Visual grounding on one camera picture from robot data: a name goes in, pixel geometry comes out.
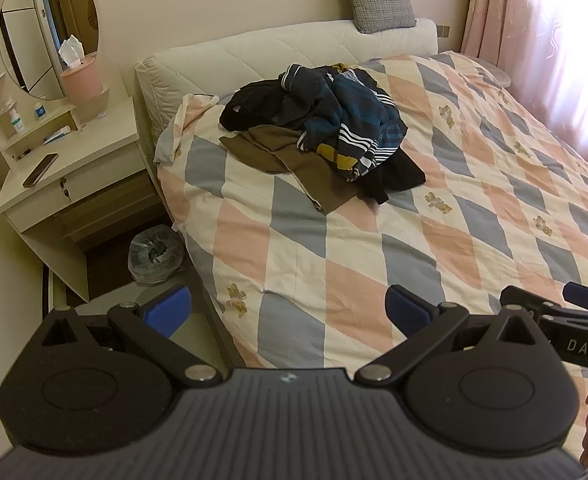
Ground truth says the pink round tissue box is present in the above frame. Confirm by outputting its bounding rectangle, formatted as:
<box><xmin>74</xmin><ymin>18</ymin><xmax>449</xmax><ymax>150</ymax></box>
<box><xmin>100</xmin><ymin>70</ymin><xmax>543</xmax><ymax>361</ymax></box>
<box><xmin>60</xmin><ymin>52</ymin><xmax>105</xmax><ymax>107</ymax></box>

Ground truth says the oval mirror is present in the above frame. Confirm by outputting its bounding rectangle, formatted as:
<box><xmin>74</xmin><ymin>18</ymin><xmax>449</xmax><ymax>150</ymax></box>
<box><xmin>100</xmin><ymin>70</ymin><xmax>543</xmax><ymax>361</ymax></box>
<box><xmin>0</xmin><ymin>0</ymin><xmax>99</xmax><ymax>102</ymax></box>

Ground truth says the pink curtain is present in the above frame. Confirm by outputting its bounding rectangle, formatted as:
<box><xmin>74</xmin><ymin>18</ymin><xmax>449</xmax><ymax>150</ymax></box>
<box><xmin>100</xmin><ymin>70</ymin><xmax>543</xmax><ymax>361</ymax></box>
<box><xmin>461</xmin><ymin>0</ymin><xmax>588</xmax><ymax>181</ymax></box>

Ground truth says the white quilted headboard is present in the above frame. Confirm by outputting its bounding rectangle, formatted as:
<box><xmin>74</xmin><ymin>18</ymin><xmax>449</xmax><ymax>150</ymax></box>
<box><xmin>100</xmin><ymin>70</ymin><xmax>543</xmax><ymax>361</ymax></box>
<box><xmin>134</xmin><ymin>18</ymin><xmax>439</xmax><ymax>136</ymax></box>

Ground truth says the white tissue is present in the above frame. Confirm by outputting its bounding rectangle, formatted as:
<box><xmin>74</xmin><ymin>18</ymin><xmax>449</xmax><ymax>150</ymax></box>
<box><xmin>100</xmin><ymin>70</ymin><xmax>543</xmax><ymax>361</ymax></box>
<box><xmin>58</xmin><ymin>35</ymin><xmax>85</xmax><ymax>69</ymax></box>

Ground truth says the olive brown garment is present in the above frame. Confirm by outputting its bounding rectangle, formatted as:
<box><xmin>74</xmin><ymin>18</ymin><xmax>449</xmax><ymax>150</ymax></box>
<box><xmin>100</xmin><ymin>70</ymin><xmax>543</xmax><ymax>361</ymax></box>
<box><xmin>220</xmin><ymin>125</ymin><xmax>355</xmax><ymax>215</ymax></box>

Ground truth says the cream vanity table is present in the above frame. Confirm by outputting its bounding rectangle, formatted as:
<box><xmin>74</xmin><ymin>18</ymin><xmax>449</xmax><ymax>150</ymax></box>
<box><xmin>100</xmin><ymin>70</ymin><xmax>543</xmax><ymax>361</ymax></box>
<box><xmin>0</xmin><ymin>52</ymin><xmax>167</xmax><ymax>303</ymax></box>

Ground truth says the striped teal knit sweater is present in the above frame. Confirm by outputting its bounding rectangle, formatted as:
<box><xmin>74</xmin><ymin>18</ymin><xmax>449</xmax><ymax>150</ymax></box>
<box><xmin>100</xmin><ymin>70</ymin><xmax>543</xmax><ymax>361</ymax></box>
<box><xmin>279</xmin><ymin>62</ymin><xmax>409</xmax><ymax>182</ymax></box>

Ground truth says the black garment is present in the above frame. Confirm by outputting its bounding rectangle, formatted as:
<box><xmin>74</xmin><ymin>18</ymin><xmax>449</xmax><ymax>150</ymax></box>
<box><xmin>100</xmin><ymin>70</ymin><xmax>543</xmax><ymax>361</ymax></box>
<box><xmin>359</xmin><ymin>152</ymin><xmax>427</xmax><ymax>206</ymax></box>
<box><xmin>219</xmin><ymin>77</ymin><xmax>335</xmax><ymax>133</ymax></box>

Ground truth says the smartphone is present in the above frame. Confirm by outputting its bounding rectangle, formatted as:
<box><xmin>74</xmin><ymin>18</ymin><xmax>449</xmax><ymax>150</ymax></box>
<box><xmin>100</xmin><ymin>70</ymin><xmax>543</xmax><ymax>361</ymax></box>
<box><xmin>22</xmin><ymin>153</ymin><xmax>59</xmax><ymax>189</ymax></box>

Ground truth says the white round pillow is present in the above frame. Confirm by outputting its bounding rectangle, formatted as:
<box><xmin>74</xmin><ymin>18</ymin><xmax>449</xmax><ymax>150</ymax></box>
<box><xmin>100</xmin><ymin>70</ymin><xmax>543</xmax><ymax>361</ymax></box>
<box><xmin>474</xmin><ymin>57</ymin><xmax>513</xmax><ymax>89</ymax></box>

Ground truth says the pastel diamond patchwork quilt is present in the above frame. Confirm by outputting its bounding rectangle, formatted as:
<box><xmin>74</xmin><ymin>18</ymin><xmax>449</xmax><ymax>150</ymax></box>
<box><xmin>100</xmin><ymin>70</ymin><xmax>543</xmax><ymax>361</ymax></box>
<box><xmin>154</xmin><ymin>52</ymin><xmax>588</xmax><ymax>376</ymax></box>

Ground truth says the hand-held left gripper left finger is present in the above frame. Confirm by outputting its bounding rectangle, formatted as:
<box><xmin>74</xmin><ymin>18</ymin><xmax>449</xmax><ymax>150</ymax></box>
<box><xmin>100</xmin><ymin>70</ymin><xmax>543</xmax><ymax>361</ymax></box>
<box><xmin>40</xmin><ymin>284</ymin><xmax>225</xmax><ymax>389</ymax></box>

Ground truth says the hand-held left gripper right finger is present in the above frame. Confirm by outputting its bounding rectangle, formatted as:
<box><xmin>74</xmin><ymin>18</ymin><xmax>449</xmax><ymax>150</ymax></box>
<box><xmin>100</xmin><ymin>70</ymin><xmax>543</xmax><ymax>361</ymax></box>
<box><xmin>356</xmin><ymin>284</ymin><xmax>550</xmax><ymax>389</ymax></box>

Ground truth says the trash bin with plastic bag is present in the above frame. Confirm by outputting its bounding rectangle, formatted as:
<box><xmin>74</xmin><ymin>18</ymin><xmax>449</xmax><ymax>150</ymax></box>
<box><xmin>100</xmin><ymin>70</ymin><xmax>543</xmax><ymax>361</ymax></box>
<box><xmin>128</xmin><ymin>225</ymin><xmax>185</xmax><ymax>284</ymax></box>

